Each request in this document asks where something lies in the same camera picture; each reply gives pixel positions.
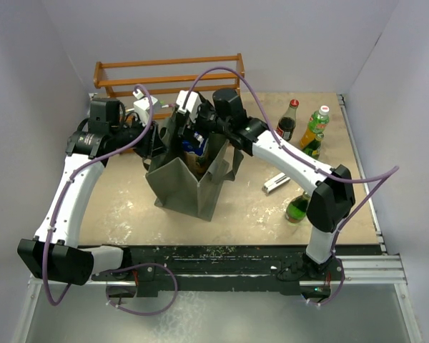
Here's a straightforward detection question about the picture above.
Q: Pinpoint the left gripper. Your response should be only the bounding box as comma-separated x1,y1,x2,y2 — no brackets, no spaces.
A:
110,114,169,159

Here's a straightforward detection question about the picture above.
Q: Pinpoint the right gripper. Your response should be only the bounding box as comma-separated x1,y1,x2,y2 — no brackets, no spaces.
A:
179,99,232,147

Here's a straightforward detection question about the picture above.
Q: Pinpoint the blue juice carton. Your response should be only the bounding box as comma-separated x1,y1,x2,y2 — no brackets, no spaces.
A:
182,139,209,177

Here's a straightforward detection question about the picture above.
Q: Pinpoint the green canvas bag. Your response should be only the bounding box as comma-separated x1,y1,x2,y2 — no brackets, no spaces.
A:
145,113,244,222

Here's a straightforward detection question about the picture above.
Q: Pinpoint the cola glass bottle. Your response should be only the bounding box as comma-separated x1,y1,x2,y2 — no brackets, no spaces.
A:
276,99,300,141

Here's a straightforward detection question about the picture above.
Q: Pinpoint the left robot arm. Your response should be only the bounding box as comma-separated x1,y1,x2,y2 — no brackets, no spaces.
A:
17,97,165,285

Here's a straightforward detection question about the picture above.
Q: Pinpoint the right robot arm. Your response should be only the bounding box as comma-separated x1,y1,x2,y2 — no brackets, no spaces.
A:
175,88,355,279

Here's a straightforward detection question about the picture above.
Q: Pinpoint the wooden shelf rack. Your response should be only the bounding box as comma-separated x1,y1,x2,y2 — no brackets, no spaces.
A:
93,53,245,98

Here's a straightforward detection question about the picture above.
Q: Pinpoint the white stapler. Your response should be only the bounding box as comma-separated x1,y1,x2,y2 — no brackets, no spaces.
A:
262,173,290,195

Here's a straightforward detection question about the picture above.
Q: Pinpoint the green glass bottle rear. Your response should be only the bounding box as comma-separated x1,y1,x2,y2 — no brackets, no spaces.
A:
302,133,325,160

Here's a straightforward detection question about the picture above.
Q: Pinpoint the green glass bottle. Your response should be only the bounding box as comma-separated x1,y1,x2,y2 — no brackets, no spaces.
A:
302,133,325,160
285,192,311,223

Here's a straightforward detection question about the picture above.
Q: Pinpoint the orange soda plastic bottle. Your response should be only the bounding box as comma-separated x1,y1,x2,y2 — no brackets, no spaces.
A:
300,105,330,149

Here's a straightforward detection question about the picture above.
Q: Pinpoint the green glass bottle front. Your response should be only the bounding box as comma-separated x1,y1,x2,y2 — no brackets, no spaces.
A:
285,192,311,223

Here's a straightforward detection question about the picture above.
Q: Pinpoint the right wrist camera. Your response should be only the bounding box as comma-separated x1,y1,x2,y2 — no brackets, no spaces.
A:
176,90,202,123

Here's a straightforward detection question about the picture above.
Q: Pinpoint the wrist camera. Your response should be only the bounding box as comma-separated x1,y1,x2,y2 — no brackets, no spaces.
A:
176,90,202,123
133,89,162,124

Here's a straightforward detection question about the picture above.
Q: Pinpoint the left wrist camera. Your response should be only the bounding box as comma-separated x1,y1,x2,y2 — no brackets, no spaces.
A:
133,89,162,124

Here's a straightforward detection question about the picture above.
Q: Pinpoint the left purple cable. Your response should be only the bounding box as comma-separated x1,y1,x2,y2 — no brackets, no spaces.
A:
42,84,154,307

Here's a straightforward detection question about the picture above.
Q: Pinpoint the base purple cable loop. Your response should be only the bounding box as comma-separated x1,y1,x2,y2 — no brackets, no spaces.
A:
105,262,179,317

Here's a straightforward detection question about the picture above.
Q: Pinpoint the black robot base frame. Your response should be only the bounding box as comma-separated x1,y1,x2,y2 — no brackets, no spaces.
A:
89,244,347,297

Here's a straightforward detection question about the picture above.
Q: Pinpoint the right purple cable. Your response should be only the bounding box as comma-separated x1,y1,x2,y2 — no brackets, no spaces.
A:
184,66,400,308

